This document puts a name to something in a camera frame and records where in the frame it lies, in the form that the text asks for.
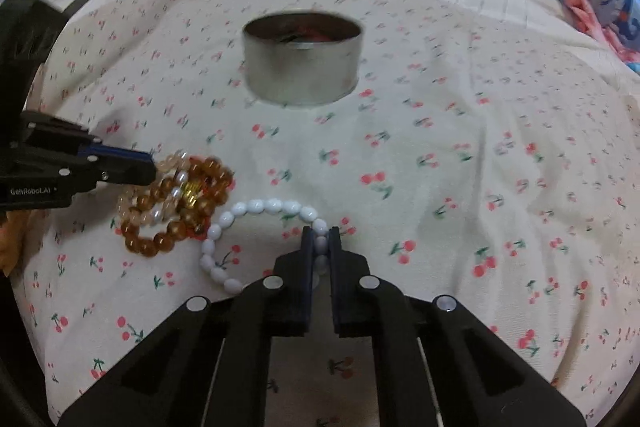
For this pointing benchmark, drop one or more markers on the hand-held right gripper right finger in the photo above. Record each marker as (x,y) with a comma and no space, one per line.
(337,267)

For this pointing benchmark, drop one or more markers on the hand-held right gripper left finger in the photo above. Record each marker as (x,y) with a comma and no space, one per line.
(307,267)

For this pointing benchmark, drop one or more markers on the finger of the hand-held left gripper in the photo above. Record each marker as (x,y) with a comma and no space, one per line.
(130,172)
(120,152)

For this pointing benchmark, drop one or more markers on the round metal tin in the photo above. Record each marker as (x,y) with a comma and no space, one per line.
(300,77)

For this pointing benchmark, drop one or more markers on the cherry print blanket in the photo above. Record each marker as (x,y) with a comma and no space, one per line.
(450,157)

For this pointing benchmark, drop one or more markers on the pink cloth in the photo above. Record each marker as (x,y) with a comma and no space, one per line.
(585,14)

